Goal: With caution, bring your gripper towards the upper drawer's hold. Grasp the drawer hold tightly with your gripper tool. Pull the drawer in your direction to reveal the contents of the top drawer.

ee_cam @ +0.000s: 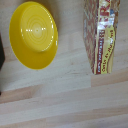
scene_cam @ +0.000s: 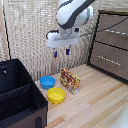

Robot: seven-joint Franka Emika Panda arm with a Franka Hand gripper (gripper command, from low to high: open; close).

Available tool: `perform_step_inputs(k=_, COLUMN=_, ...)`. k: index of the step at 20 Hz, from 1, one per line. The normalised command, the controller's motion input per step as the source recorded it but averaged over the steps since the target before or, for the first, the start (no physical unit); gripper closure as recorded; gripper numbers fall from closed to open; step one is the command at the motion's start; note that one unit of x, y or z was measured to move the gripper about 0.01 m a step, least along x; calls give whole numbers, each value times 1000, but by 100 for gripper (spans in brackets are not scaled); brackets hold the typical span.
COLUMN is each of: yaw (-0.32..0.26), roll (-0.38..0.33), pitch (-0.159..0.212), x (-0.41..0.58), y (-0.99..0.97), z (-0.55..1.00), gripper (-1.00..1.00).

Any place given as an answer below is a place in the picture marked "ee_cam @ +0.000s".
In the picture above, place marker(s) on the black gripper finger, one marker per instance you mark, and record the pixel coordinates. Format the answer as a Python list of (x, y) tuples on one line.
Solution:
[(1, 53)]

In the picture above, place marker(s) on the yellow plastic bowl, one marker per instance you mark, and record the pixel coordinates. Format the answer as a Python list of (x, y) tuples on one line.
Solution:
[(33, 33)]

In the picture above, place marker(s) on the red yellow food box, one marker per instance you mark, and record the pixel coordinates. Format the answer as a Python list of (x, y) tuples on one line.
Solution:
[(101, 33)]

